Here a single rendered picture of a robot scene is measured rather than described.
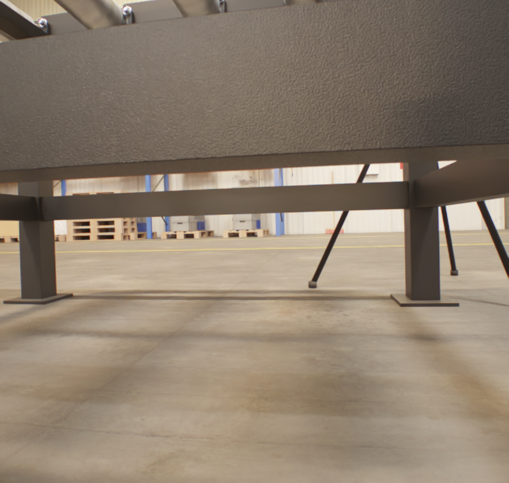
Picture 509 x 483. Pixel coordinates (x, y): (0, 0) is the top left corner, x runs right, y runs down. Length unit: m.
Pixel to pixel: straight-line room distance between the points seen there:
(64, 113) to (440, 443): 0.44
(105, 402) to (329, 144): 0.48
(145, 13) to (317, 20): 1.22
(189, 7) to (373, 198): 0.71
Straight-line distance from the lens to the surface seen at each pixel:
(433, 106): 0.22
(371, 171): 9.23
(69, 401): 0.62
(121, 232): 8.41
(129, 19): 1.42
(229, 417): 0.52
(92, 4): 1.25
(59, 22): 1.56
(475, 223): 9.81
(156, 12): 1.41
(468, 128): 0.22
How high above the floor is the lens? 0.23
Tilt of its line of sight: level
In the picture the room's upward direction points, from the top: 2 degrees counter-clockwise
